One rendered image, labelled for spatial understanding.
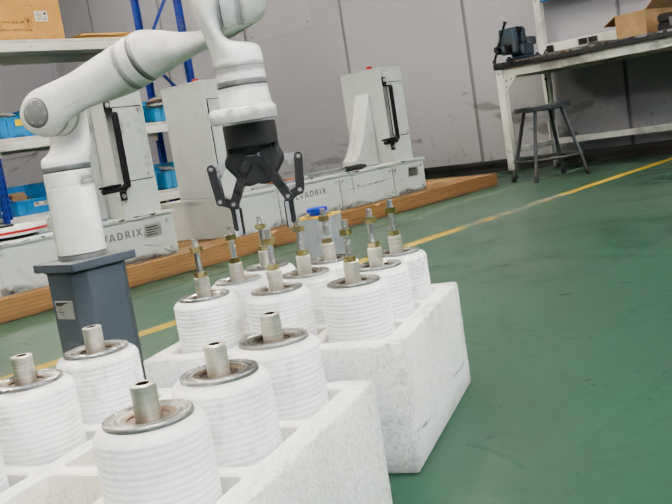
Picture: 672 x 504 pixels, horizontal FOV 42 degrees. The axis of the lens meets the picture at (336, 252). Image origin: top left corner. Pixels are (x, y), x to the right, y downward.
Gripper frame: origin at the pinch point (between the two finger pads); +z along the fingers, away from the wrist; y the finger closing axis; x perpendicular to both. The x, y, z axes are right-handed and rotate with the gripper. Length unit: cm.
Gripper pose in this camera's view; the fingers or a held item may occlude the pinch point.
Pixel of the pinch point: (265, 221)
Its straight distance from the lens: 125.0
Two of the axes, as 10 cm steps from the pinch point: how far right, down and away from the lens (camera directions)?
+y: -9.9, 1.6, 0.1
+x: 0.1, 1.3, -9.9
